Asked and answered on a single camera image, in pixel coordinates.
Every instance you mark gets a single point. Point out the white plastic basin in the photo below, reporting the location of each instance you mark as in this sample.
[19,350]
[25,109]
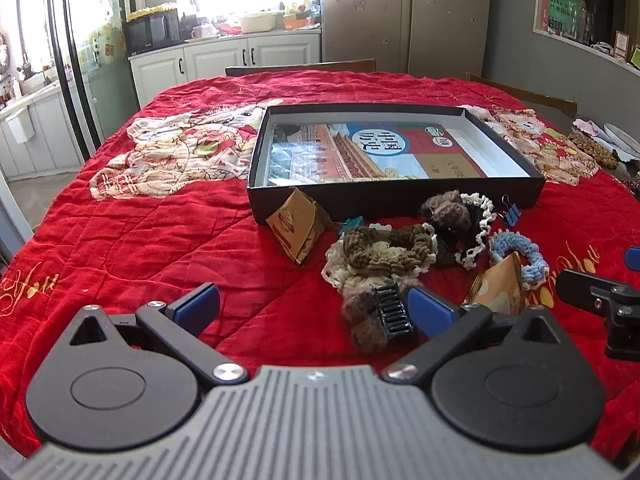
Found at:
[260,22]

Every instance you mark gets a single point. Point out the brown woven coaster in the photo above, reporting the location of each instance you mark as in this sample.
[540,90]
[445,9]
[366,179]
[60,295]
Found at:
[592,150]

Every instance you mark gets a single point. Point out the white plate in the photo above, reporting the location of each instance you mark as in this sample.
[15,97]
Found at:
[622,137]

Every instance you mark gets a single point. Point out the brown fuzzy scrunchie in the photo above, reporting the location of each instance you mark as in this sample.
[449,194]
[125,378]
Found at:
[447,210]
[357,310]

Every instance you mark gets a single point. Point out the red printed blanket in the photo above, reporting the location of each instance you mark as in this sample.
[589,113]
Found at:
[150,240]

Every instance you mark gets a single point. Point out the clear glass jar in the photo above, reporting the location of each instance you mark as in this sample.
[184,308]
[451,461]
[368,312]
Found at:
[580,20]

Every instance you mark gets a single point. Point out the small photo frame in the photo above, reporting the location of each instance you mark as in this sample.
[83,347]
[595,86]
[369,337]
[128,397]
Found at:
[621,46]

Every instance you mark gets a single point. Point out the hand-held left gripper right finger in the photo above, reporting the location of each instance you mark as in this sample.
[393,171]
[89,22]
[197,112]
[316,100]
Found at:
[430,310]

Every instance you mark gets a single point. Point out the light blue crochet scrunchie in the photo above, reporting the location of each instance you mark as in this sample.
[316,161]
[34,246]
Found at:
[532,270]

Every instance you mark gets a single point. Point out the cream brown crochet scrunchie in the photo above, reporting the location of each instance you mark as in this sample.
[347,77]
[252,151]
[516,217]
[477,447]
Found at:
[380,257]

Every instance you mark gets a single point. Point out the brown paper packet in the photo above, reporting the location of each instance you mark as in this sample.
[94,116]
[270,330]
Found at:
[500,287]
[295,230]

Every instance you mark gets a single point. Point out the blue binder clip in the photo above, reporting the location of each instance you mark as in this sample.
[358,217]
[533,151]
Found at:
[512,216]

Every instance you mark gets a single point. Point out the printed book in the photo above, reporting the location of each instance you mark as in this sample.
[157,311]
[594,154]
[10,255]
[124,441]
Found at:
[350,155]

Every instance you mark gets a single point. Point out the white mug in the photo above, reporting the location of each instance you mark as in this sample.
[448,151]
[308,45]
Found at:
[202,31]

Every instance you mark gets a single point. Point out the white wall shelf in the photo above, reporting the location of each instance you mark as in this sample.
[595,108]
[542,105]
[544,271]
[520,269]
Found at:
[575,42]

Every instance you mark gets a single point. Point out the white kitchen cabinet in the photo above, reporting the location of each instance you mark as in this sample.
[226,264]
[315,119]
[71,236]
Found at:
[280,52]

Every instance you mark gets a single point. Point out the black hair claw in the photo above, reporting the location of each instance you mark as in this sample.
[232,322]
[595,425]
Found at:
[395,312]

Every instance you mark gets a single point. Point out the black cardboard box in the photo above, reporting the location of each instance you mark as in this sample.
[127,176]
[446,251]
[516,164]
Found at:
[380,201]

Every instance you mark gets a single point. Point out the grey kitchen counter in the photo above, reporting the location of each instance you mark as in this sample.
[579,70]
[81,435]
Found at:
[50,125]

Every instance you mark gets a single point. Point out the black framed glass door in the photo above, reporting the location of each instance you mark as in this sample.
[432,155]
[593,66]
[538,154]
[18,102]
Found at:
[67,75]

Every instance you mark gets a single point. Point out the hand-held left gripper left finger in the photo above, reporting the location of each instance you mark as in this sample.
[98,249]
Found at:
[197,305]

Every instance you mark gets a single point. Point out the black microwave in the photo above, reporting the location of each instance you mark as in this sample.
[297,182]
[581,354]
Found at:
[150,32]

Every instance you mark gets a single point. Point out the orange food container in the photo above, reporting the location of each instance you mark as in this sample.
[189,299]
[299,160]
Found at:
[300,23]

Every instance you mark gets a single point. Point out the white hanging bin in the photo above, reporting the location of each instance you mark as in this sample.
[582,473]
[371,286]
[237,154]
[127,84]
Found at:
[20,127]

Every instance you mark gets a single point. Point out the red green gift box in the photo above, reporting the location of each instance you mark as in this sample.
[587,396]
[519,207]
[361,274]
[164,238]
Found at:
[560,10]

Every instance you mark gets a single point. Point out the teal binder clip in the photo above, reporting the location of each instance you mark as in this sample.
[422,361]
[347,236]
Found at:
[352,224]

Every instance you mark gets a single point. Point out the steel double door fridge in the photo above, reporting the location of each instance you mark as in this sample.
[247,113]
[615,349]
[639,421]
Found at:
[400,20]

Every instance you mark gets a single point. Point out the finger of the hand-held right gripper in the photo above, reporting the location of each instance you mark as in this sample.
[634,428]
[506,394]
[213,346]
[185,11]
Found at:
[633,256]
[577,290]

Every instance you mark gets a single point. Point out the pink white paper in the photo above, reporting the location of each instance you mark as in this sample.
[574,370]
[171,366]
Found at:
[587,126]

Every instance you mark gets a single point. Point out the black scrunchie white lace trim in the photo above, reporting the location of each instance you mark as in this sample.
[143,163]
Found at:
[452,252]

